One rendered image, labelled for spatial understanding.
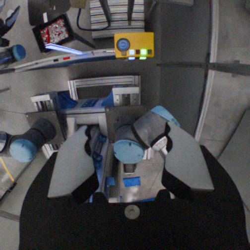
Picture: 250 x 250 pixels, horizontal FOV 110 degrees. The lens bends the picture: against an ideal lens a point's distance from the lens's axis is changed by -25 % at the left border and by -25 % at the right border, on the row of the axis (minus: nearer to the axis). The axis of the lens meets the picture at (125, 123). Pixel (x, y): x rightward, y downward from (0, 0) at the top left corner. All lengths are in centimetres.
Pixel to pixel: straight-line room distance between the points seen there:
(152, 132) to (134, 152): 10
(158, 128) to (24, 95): 212
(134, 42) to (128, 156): 44
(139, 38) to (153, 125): 34
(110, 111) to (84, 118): 21
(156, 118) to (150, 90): 127
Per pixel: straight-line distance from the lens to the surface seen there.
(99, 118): 72
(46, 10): 54
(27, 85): 217
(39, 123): 73
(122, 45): 51
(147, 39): 54
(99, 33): 159
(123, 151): 43
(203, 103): 77
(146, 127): 40
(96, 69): 163
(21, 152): 65
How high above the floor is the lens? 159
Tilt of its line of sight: 63 degrees down
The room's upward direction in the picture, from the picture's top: 179 degrees clockwise
